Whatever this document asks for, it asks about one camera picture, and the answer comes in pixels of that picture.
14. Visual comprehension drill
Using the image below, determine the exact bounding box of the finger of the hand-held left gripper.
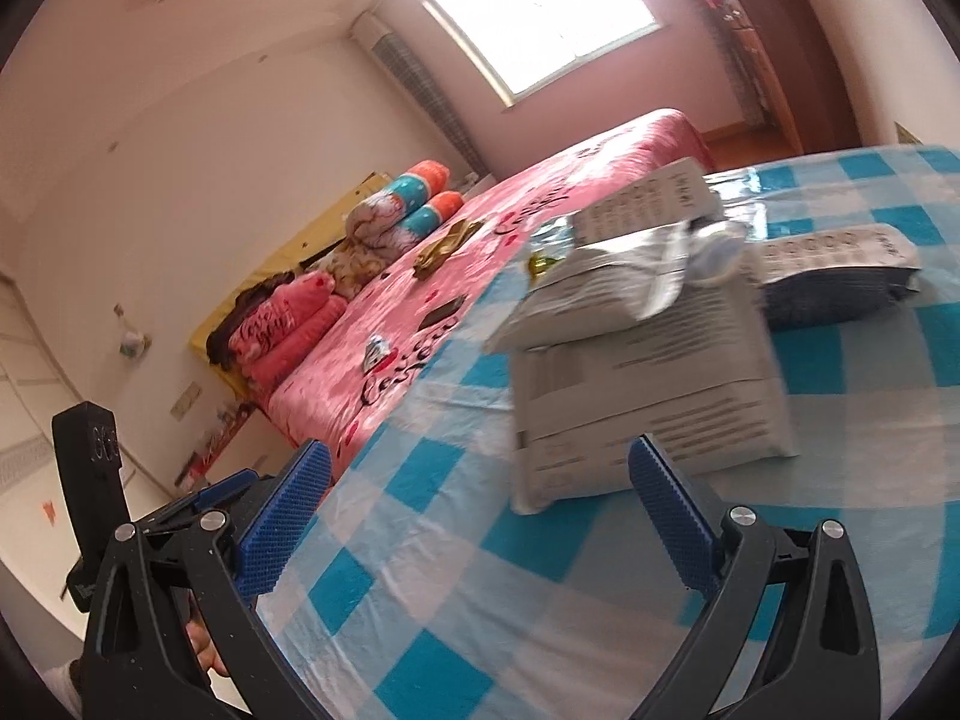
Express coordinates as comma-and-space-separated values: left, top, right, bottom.
161, 467, 271, 522

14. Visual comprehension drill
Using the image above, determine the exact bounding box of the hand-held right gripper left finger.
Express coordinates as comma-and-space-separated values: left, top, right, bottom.
79, 436, 353, 720

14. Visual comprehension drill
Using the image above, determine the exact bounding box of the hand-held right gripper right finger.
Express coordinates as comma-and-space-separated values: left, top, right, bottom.
627, 433, 884, 720

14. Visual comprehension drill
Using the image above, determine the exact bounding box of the large white packet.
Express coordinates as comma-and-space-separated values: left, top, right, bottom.
510, 281, 800, 515

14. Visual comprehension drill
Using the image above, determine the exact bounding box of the white patterned tissue pack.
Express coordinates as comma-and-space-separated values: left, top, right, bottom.
754, 223, 923, 331

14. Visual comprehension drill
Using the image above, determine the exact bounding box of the blue tissue pack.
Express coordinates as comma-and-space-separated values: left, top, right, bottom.
574, 157, 725, 245

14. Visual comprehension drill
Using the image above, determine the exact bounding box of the person's left hand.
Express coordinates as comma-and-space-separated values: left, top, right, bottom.
184, 611, 233, 680

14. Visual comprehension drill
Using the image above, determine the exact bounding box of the red printed box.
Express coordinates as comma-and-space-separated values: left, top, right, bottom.
176, 401, 260, 488

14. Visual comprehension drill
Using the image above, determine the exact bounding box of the white panelled wardrobe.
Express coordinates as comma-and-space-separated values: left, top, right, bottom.
0, 270, 181, 578

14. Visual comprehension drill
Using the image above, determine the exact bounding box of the pink folded blanket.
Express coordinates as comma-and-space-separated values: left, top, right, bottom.
225, 274, 350, 391

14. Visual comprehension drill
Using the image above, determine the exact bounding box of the blue checkered tablecloth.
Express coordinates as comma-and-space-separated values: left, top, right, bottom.
255, 144, 960, 720

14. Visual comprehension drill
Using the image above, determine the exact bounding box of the dark brown plush blanket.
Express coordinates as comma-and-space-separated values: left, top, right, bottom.
208, 281, 290, 365

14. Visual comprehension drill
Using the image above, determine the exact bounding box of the silver and white packet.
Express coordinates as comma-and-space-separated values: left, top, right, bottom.
484, 219, 702, 353

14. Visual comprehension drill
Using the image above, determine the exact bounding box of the black phone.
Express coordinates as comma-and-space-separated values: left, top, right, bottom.
418, 298, 466, 332

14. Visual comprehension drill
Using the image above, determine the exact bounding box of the beige folded quilt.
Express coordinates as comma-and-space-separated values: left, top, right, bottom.
328, 240, 392, 299

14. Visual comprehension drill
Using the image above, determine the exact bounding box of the yellow headboard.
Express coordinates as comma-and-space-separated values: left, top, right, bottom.
187, 171, 395, 400

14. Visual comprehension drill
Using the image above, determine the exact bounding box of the clear plastic wrapper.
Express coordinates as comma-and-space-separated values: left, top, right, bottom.
688, 216, 751, 287

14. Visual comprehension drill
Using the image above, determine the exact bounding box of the floral folded quilt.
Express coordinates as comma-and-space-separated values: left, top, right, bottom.
343, 191, 421, 257

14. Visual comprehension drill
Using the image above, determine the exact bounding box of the gold cloth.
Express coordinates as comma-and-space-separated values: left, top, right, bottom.
415, 219, 488, 272

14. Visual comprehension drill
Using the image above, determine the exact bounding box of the pink printed bed blanket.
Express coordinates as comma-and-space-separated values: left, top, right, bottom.
259, 109, 717, 477

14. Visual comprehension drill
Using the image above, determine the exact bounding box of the blue and orange bolster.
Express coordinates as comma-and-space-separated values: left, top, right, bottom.
379, 160, 451, 212
397, 191, 466, 242

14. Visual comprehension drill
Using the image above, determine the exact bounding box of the grey curtain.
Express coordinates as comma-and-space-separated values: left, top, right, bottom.
371, 34, 496, 179

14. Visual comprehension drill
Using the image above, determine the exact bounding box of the wooden wardrobe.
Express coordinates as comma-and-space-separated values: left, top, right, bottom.
720, 0, 842, 158

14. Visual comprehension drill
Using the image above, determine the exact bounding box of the patterned curtain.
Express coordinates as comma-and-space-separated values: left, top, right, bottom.
670, 0, 775, 115

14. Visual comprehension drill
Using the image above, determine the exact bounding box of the window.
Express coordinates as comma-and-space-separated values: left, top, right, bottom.
422, 0, 665, 107

